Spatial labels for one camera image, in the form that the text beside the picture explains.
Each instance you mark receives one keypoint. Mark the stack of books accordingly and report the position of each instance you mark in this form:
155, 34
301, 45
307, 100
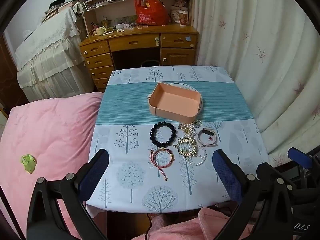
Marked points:
56, 8

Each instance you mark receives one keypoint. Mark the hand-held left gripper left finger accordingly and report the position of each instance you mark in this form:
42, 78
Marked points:
98, 166

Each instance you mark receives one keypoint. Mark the red plastic bag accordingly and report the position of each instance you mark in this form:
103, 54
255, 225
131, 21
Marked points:
151, 12

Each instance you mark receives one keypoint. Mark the wooden desk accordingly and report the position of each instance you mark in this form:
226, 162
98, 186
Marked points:
135, 41

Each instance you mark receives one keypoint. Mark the wooden bookshelf hutch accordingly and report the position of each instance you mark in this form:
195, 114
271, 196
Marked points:
130, 7

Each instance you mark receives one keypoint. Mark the green crumpled wrapper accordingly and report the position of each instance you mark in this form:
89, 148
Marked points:
28, 163

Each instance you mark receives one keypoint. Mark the waste bin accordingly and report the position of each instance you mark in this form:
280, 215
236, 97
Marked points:
150, 63

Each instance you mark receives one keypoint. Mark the pink fleece garment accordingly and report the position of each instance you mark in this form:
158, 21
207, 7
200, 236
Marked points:
200, 226

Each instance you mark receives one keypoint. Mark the brown wooden door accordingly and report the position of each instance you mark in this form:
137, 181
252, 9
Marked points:
7, 80

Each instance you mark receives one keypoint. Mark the white lace-covered furniture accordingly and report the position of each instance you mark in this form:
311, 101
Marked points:
50, 55

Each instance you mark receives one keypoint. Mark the pink blanket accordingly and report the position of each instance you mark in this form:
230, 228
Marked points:
50, 130

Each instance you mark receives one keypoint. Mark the patterned cup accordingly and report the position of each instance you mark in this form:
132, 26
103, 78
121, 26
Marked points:
183, 18

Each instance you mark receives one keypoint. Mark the white floral curtain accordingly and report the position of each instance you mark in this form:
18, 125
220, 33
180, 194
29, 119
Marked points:
262, 42

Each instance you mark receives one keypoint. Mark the white round plate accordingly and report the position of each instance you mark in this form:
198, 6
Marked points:
185, 85

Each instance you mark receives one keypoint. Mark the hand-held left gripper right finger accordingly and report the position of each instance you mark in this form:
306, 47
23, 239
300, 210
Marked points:
226, 175

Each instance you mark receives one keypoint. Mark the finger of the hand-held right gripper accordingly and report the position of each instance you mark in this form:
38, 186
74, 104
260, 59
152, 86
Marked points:
300, 155
266, 171

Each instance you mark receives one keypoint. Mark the pink rectangular box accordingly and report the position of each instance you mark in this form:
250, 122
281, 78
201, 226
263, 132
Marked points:
172, 102

